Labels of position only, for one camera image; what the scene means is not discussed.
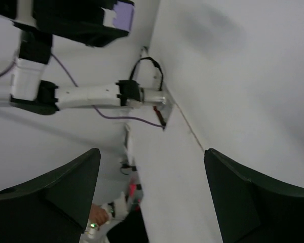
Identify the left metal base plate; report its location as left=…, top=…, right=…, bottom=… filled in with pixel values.
left=154, top=86, right=175, bottom=130

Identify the operator hand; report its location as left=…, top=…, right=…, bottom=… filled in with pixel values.
left=89, top=204, right=109, bottom=226

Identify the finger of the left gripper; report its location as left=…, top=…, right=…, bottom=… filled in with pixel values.
left=14, top=21, right=129, bottom=47

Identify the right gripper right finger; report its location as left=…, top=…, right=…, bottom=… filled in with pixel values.
left=204, top=148, right=304, bottom=242

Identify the lilac lego brick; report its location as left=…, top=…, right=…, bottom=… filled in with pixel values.
left=103, top=1, right=135, bottom=32

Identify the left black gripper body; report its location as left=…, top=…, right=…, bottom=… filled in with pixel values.
left=0, top=0, right=104, bottom=31

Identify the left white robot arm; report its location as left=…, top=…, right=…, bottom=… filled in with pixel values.
left=0, top=1, right=167, bottom=115

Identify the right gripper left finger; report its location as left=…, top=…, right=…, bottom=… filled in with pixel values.
left=0, top=148, right=101, bottom=243

